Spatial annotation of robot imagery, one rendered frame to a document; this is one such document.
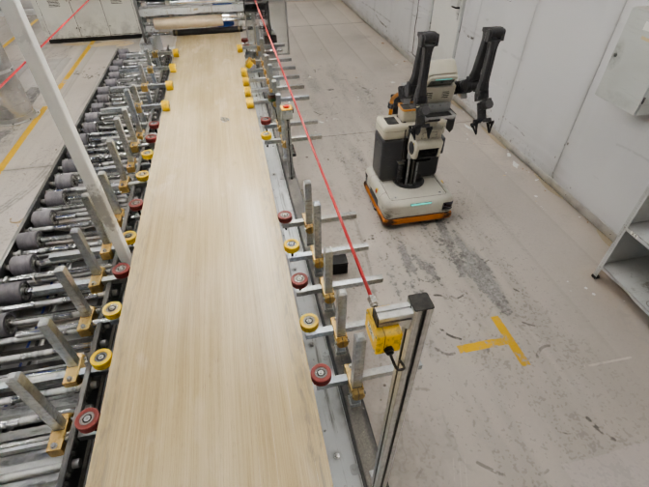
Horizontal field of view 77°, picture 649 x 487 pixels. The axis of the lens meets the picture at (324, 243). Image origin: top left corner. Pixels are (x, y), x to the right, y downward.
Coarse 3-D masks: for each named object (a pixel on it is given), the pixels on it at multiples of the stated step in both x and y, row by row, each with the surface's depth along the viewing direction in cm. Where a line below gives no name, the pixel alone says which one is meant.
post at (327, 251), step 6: (330, 246) 177; (324, 252) 175; (330, 252) 176; (324, 258) 178; (330, 258) 178; (324, 264) 180; (330, 264) 180; (324, 270) 183; (330, 270) 183; (324, 276) 186; (330, 276) 186; (324, 282) 189; (330, 282) 188; (324, 288) 192; (330, 288) 191; (324, 306) 201; (330, 306) 200
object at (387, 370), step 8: (376, 368) 163; (384, 368) 163; (392, 368) 163; (336, 376) 160; (344, 376) 160; (368, 376) 160; (376, 376) 162; (384, 376) 163; (328, 384) 158; (336, 384) 159; (344, 384) 160
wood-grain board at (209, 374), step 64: (192, 64) 417; (192, 128) 309; (256, 128) 308; (192, 192) 245; (256, 192) 244; (192, 256) 203; (256, 256) 203; (128, 320) 174; (192, 320) 173; (256, 320) 173; (128, 384) 151; (192, 384) 151; (256, 384) 151; (128, 448) 134; (192, 448) 134; (256, 448) 134; (320, 448) 134
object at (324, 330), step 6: (348, 324) 181; (354, 324) 181; (360, 324) 181; (318, 330) 178; (324, 330) 178; (330, 330) 178; (348, 330) 181; (306, 336) 177; (312, 336) 177; (318, 336) 179
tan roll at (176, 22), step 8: (176, 16) 481; (184, 16) 482; (192, 16) 483; (200, 16) 484; (208, 16) 485; (216, 16) 486; (152, 24) 480; (160, 24) 478; (168, 24) 479; (176, 24) 481; (184, 24) 483; (192, 24) 485; (200, 24) 487; (208, 24) 489; (216, 24) 491
